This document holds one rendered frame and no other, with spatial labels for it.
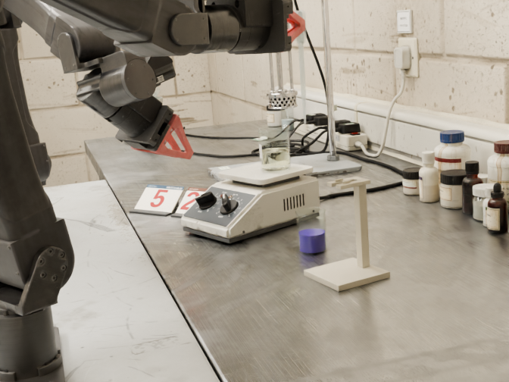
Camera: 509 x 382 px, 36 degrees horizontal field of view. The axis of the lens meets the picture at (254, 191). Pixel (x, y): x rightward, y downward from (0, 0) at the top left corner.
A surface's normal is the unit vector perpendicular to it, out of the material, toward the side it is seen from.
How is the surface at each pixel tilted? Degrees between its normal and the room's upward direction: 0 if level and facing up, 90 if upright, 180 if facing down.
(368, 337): 0
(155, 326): 0
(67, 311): 0
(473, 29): 90
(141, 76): 79
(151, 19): 93
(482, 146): 90
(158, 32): 90
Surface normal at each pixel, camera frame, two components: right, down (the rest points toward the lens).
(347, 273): -0.07, -0.97
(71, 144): 0.28, 0.19
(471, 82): -0.96, 0.13
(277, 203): 0.64, 0.12
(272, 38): -0.67, 0.18
